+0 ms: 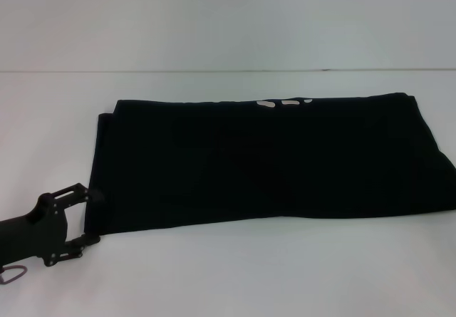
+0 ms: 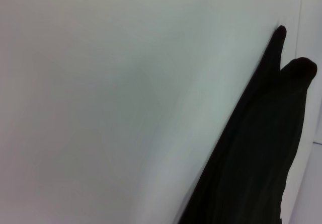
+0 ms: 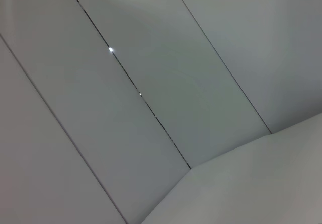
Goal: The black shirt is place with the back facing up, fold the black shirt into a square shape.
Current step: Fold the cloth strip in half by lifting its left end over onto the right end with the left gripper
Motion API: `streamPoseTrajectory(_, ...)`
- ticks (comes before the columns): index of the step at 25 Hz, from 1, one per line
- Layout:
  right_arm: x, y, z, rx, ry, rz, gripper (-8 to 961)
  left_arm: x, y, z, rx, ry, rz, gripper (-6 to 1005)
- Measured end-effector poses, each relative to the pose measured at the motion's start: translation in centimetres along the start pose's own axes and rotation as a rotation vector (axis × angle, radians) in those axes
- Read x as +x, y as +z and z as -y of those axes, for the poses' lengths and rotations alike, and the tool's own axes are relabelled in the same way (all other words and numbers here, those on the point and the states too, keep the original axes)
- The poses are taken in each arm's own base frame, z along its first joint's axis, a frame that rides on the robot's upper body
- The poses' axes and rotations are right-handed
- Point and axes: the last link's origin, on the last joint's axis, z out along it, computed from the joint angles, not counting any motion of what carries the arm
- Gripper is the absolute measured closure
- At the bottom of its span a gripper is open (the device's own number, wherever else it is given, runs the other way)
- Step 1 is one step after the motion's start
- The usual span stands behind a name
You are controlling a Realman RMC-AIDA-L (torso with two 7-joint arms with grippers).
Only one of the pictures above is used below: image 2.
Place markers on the black t-shirt with white print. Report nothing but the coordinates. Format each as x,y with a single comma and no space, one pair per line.
251,146

